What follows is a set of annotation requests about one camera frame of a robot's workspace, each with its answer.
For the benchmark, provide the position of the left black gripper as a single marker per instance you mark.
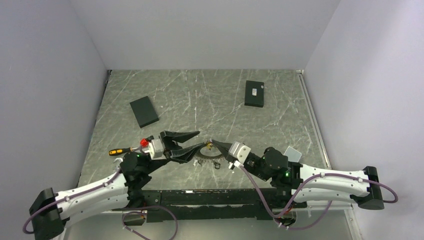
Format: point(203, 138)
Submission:
point(173, 151)

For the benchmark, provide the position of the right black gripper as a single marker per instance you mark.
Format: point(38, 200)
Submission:
point(224, 148)

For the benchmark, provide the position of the yellow tag key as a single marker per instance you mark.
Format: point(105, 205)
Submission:
point(209, 146)

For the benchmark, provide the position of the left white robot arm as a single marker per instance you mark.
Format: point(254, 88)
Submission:
point(52, 211)

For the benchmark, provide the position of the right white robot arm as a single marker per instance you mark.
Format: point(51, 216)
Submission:
point(304, 182)

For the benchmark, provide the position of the black flat box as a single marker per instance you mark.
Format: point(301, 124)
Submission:
point(144, 111)

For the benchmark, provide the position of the black box with label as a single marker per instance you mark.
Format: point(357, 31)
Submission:
point(254, 94)

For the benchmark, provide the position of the silver open-end wrench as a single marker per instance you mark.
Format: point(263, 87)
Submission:
point(118, 161)

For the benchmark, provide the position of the yellow black screwdriver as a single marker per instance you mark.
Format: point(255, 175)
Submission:
point(121, 151)

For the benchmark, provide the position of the translucent plastic lid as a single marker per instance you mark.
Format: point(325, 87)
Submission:
point(292, 154)

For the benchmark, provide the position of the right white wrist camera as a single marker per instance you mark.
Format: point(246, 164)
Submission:
point(240, 152)

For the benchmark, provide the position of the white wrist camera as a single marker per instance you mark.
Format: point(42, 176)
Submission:
point(240, 152)
point(154, 148)

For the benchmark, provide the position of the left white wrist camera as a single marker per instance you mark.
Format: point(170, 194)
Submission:
point(154, 148)

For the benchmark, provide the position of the black base frame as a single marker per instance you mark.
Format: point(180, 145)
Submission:
point(199, 204)

